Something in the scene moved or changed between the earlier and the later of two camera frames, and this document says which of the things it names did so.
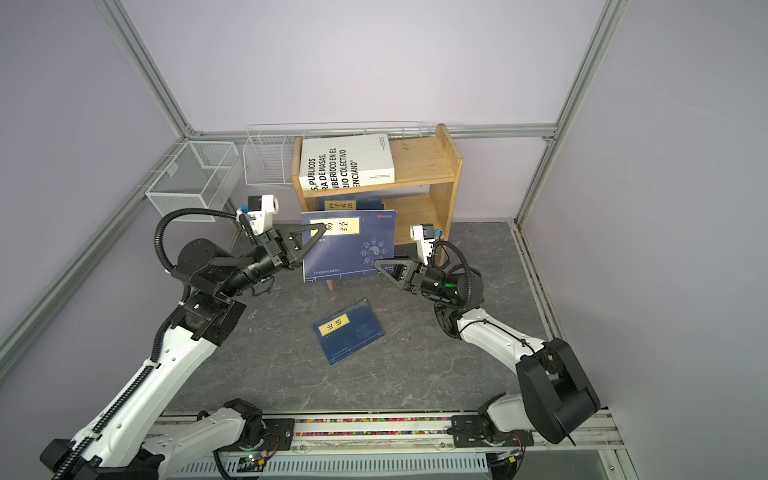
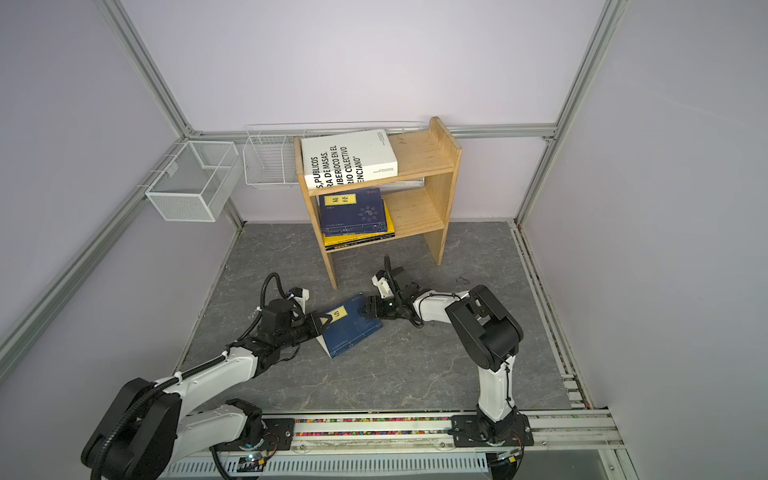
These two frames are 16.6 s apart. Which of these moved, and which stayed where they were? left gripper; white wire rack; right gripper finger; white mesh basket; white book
Moved: left gripper; right gripper finger
Stayed: white mesh basket; white book; white wire rack
